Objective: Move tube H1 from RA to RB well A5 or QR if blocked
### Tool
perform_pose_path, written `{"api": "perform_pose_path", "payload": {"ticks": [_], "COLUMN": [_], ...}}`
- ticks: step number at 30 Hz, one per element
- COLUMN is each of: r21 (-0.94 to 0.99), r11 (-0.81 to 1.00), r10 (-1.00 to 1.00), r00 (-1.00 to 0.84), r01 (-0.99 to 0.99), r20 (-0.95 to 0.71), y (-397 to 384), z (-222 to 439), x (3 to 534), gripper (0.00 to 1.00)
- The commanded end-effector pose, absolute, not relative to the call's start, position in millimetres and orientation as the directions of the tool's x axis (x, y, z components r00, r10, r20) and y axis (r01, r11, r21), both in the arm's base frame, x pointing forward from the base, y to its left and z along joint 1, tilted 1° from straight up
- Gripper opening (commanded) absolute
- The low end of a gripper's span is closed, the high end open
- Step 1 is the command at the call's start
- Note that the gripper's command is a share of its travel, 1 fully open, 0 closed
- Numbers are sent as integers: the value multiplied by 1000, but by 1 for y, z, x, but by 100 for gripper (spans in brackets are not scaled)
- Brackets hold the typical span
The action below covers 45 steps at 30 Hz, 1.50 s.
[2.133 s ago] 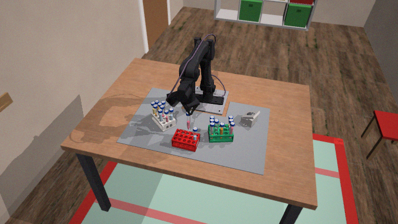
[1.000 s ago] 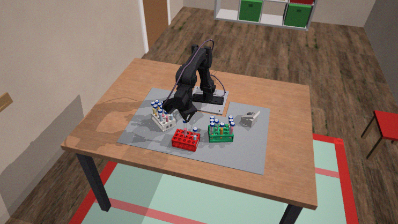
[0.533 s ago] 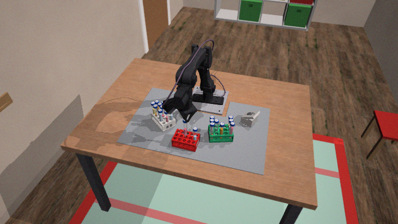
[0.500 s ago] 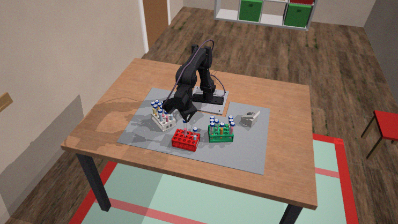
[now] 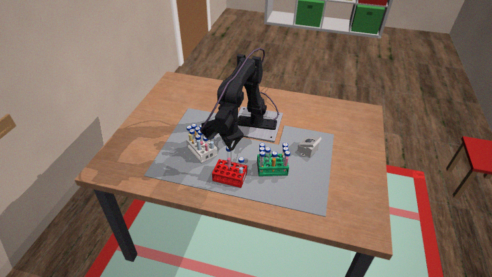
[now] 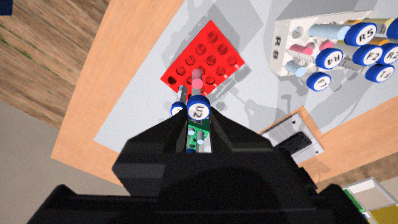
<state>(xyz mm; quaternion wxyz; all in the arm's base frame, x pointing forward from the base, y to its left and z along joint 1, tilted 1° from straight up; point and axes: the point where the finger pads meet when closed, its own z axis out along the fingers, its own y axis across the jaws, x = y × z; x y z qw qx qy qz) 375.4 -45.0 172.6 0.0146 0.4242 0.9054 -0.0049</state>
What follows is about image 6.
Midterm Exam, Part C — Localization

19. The white test tube rack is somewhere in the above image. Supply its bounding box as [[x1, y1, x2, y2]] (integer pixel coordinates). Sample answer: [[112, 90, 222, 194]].
[[269, 10, 379, 76]]

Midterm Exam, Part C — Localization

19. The grey bench mat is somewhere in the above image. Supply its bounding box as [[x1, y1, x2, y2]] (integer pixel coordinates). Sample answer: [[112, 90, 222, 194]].
[[93, 0, 398, 153]]

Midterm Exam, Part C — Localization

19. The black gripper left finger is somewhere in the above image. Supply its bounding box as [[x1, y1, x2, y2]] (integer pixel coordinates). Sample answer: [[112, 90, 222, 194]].
[[120, 106, 189, 153]]

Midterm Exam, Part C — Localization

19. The red tube rack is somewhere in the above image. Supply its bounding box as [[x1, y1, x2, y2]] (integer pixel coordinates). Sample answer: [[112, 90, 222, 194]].
[[161, 20, 244, 101]]

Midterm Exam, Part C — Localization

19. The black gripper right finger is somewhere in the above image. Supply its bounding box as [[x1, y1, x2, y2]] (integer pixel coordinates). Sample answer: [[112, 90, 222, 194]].
[[209, 106, 276, 152]]

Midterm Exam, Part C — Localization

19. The green tube rack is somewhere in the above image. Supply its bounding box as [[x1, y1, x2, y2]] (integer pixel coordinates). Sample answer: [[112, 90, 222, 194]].
[[188, 117, 209, 151]]

